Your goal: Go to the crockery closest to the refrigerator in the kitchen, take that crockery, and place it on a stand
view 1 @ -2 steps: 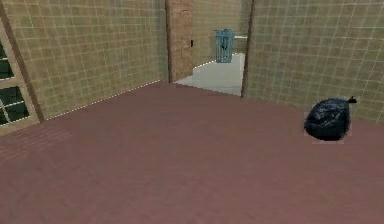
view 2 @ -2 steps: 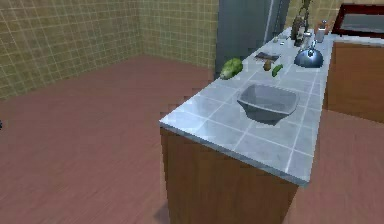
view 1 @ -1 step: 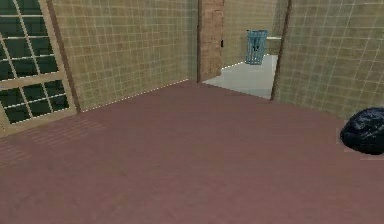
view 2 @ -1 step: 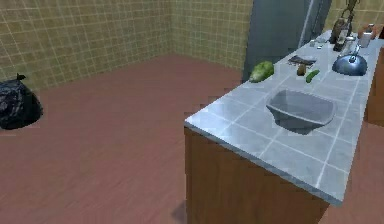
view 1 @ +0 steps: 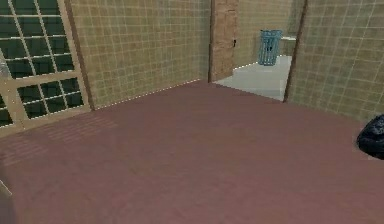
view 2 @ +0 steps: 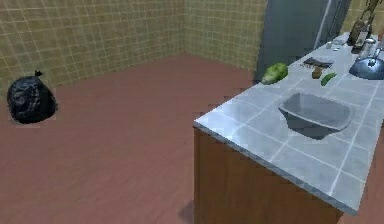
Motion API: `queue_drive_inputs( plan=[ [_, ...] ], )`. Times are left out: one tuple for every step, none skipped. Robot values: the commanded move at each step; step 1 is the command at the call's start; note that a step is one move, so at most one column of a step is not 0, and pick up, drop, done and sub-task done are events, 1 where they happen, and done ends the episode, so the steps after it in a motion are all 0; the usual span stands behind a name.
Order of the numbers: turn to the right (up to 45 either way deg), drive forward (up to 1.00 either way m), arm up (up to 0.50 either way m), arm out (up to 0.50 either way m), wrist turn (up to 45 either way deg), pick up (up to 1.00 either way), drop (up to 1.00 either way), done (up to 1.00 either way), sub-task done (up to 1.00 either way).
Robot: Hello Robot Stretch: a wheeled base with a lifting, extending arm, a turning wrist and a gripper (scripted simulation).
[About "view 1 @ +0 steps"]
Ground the brown wooden room door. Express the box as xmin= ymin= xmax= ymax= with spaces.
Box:
xmin=208 ymin=0 xmax=240 ymax=83

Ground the blue slatted bin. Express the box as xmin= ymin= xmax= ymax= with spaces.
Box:
xmin=258 ymin=29 xmax=283 ymax=67

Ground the tan framed grid window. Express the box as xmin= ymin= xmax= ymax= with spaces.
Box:
xmin=0 ymin=0 xmax=95 ymax=138

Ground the black rounded bag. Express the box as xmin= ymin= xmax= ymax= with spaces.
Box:
xmin=355 ymin=114 xmax=384 ymax=161

